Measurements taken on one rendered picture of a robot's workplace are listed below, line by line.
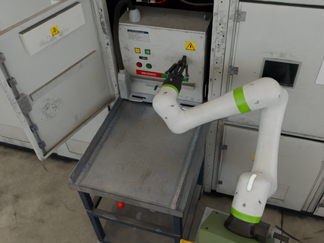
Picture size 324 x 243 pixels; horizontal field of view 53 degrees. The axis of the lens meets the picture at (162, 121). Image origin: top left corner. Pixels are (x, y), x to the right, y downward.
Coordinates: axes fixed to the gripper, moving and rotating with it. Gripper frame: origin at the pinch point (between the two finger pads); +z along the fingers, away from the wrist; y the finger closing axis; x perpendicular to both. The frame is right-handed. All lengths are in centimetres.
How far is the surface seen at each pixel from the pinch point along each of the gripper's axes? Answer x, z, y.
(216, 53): 5.5, 2.6, 17.2
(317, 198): -100, 3, 94
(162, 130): -38.3, -17.3, -8.5
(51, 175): -123, -17, -113
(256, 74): -2.5, 0.5, 38.7
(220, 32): 18.0, 2.6, 18.0
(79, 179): -38, -62, -40
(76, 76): -7, -18, -57
